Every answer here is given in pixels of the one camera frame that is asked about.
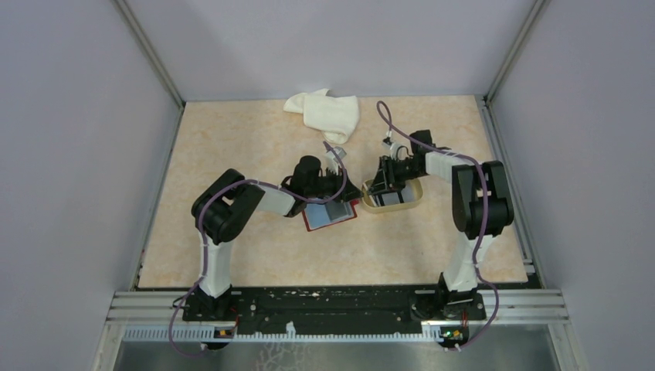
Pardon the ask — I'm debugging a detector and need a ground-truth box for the black chip card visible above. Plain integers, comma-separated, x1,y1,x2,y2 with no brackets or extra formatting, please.
325,202,355,223

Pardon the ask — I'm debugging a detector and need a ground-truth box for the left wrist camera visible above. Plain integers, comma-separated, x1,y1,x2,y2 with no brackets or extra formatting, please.
325,146,347,173

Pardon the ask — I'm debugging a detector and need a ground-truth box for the beige oval tray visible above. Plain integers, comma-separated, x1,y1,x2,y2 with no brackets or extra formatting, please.
361,179,423,214

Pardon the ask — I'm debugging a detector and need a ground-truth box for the white folded cloth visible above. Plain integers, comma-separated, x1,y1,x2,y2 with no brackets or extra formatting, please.
283,88,361,145

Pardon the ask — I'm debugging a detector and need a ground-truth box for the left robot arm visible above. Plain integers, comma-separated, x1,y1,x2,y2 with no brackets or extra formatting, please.
191,155,363,320

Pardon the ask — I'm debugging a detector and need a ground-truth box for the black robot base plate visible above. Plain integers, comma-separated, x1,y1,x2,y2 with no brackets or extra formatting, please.
182,284,487,335

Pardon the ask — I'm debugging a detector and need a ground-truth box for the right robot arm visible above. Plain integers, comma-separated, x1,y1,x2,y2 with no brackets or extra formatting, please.
363,130,514,318

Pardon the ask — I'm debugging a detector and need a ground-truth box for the aluminium frame rail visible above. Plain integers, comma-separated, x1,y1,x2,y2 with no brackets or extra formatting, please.
107,286,569,344

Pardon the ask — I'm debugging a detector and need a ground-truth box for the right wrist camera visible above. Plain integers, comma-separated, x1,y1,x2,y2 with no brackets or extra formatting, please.
382,137,404,160

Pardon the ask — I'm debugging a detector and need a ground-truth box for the black striped card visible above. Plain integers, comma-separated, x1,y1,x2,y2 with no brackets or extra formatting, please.
372,191,414,207

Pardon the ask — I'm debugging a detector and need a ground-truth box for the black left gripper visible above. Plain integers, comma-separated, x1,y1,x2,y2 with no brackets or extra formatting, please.
306,165,365,203

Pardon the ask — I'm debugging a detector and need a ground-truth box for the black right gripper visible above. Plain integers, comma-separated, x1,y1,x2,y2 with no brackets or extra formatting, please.
367,155,424,196

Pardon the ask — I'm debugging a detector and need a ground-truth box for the red leather card holder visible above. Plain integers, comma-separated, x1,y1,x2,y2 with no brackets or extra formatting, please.
302,200,359,232

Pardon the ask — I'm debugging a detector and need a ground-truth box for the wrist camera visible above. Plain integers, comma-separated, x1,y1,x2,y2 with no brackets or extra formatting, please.
325,146,347,173
382,137,404,160

